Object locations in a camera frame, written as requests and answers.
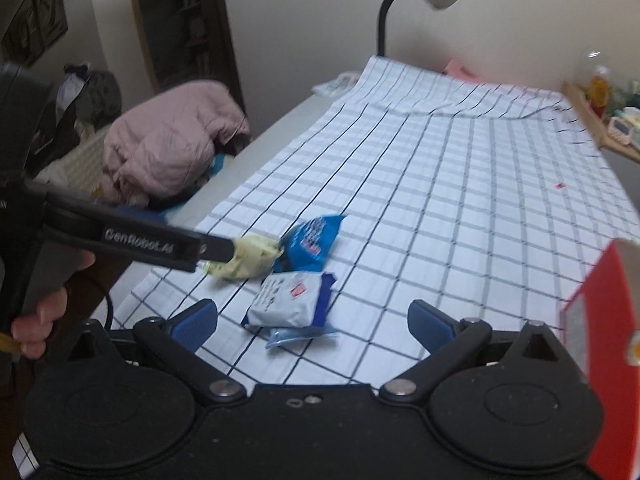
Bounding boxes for red cardboard box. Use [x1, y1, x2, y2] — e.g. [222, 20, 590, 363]
[560, 239, 640, 480]

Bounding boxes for glass jar orange contents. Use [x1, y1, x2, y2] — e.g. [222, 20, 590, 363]
[580, 50, 616, 106]

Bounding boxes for white checked tablecloth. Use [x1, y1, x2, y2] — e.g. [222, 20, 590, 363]
[10, 55, 640, 466]

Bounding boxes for small white clock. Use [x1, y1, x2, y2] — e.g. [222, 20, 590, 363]
[607, 115, 638, 143]

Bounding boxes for person's left hand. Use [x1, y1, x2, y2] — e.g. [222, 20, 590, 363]
[10, 251, 97, 360]

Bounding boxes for light blue snack packet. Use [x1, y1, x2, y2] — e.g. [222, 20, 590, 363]
[265, 324, 341, 351]

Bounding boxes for white snack packet blue edges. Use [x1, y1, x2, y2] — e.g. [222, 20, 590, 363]
[244, 271, 337, 330]

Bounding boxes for black bag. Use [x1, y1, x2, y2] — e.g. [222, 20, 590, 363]
[55, 62, 123, 126]

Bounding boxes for white wrapped pack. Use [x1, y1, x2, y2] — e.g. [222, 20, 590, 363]
[312, 71, 361, 97]

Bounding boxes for cream ribbed cushion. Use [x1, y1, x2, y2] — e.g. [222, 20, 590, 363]
[35, 125, 121, 196]

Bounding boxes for framed wall pictures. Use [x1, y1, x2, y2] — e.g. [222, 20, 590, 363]
[0, 0, 68, 66]

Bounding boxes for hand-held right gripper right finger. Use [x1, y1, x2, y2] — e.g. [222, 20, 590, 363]
[379, 299, 576, 403]

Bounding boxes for pink flat item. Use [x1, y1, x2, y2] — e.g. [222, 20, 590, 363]
[444, 58, 481, 81]

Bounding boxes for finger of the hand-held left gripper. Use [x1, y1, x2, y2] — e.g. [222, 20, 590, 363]
[199, 233, 240, 264]

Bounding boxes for pink padded jacket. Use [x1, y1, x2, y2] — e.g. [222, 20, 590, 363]
[102, 80, 251, 208]

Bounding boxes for dark wooden bookcase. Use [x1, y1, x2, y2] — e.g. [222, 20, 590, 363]
[125, 0, 246, 111]

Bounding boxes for pale yellow snack packet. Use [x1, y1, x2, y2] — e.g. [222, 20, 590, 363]
[202, 232, 281, 281]

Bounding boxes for wooden shelf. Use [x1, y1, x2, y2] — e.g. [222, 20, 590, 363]
[562, 80, 640, 163]

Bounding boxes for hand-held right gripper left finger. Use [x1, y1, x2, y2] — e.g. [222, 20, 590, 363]
[67, 299, 247, 405]

